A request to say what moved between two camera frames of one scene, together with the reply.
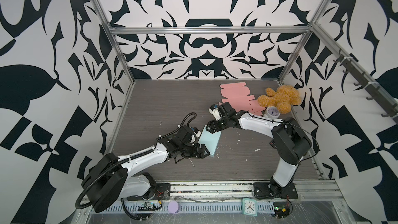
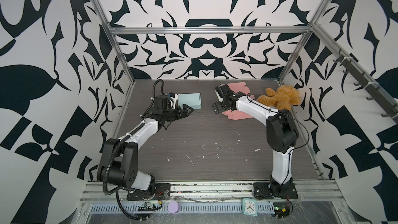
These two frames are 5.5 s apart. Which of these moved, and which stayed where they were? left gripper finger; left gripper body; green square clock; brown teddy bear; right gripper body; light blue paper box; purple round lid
Moved: left gripper body; right gripper body; left gripper finger; light blue paper box
Stayed: purple round lid; green square clock; brown teddy bear
